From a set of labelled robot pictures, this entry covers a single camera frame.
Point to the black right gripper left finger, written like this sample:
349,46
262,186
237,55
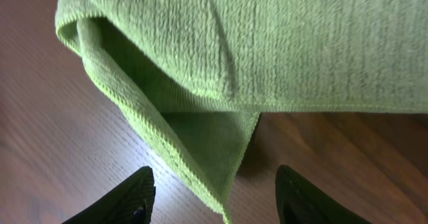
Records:
131,202

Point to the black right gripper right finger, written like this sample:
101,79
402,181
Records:
298,201

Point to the light green microfiber cloth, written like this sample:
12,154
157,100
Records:
192,76

